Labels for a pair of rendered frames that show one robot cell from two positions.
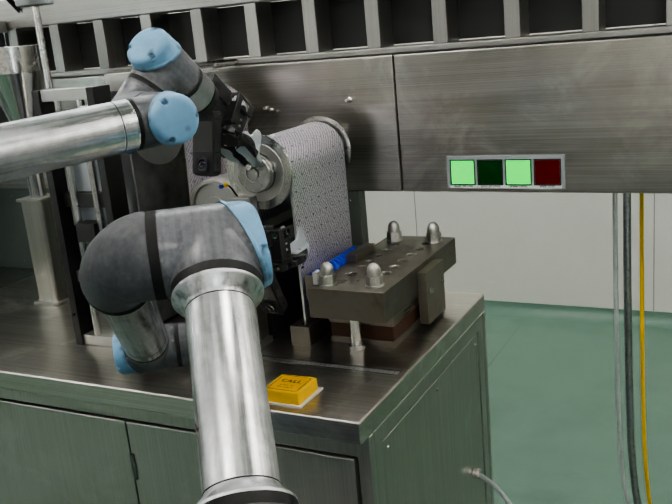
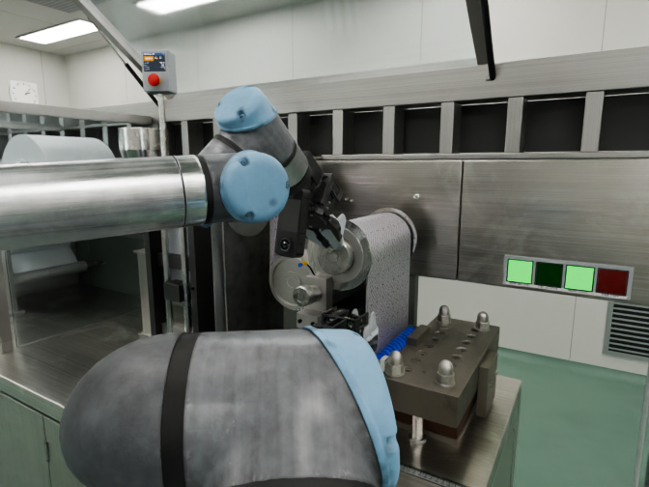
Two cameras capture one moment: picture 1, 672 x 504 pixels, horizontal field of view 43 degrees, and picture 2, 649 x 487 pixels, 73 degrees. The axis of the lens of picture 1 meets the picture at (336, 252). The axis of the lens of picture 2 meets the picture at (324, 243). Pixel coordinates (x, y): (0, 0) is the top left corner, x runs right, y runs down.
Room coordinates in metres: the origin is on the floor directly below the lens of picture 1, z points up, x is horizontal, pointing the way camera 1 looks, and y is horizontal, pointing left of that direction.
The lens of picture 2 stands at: (0.77, 0.12, 1.43)
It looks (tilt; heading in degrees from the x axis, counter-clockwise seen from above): 10 degrees down; 3
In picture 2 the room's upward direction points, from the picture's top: straight up
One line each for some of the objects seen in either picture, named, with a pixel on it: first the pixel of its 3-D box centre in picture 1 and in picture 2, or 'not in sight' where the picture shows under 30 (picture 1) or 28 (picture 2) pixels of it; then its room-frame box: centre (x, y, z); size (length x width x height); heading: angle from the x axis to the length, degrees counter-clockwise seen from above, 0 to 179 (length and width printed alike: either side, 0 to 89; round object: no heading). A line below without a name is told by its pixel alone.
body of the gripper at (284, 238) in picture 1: (264, 253); (337, 340); (1.52, 0.13, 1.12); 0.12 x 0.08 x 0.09; 152
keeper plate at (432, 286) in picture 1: (432, 290); (488, 383); (1.68, -0.19, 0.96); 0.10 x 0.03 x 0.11; 152
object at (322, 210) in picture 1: (323, 225); (389, 307); (1.73, 0.02, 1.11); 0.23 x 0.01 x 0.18; 152
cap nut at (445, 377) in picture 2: (373, 274); (445, 371); (1.55, -0.07, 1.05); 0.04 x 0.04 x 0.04
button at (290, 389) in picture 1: (290, 389); not in sight; (1.37, 0.10, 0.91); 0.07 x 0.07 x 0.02; 62
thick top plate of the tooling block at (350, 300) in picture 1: (387, 274); (444, 359); (1.71, -0.10, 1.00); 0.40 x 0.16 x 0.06; 152
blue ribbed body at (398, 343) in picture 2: (336, 265); (397, 346); (1.72, 0.00, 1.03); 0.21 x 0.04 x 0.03; 152
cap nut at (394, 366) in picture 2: (327, 273); (395, 361); (1.58, 0.02, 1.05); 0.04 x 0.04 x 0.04
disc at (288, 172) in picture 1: (259, 172); (338, 254); (1.65, 0.13, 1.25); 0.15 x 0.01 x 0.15; 62
